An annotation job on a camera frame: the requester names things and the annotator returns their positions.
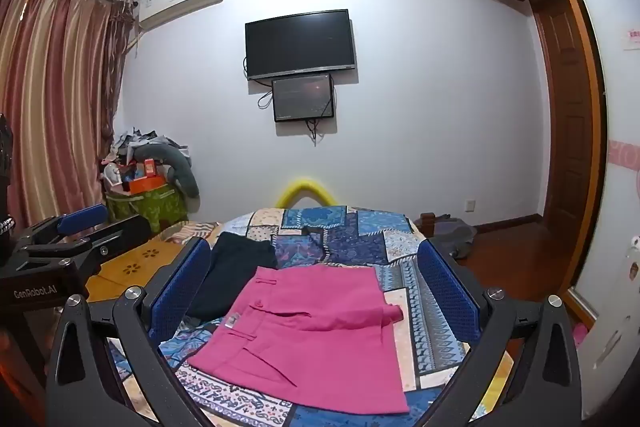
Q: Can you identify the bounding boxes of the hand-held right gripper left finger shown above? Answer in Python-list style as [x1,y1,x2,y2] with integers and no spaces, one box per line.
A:
[45,237,236,427]

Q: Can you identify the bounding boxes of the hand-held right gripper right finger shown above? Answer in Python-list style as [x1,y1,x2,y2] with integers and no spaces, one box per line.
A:
[417,239,585,427]

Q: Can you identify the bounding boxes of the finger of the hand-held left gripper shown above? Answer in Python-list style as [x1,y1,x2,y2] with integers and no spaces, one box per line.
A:
[15,204,109,245]
[27,214,151,270]

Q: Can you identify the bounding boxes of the pink pants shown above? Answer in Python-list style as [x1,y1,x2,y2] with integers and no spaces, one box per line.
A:
[186,265,412,415]

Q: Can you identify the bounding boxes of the dark navy pants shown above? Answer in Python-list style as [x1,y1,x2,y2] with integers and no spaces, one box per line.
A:
[187,231,279,322]

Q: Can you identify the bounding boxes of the yellow flowered bed sheet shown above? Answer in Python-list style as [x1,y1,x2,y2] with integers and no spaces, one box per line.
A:
[85,221,222,304]

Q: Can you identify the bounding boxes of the green printed storage box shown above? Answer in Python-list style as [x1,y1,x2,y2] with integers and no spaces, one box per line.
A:
[105,187,190,234]

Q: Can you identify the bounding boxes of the grey bag on floor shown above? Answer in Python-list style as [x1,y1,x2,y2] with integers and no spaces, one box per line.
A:
[434,217,479,259]

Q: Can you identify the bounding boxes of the orange box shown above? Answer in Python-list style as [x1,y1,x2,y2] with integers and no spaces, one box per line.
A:
[122,173,166,196]

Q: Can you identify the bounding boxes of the pile of clothes clutter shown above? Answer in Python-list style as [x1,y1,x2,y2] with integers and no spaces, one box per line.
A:
[99,124,193,188]

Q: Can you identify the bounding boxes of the grey plush toy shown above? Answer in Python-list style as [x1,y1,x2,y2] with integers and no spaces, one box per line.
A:
[132,142,200,198]

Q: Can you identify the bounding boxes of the blue patchwork printed blanket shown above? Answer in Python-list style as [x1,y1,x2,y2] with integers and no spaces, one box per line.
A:
[107,205,516,427]

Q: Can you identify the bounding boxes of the pink striped curtain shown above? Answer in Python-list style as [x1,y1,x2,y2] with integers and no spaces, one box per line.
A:
[0,0,137,230]

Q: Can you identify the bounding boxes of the yellow foam tube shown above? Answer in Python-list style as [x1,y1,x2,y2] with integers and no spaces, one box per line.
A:
[276,177,337,208]

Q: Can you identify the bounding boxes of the brown wooden door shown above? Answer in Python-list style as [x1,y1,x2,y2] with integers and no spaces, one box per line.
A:
[529,0,608,240]

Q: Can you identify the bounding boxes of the white wardrobe door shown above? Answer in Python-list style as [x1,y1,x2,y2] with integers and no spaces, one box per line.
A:
[545,0,640,419]

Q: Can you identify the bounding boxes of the small black wall monitor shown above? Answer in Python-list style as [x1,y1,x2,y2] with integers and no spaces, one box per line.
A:
[271,73,335,123]

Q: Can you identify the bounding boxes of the black wall television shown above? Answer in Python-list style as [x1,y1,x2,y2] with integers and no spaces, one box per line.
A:
[244,9,357,82]

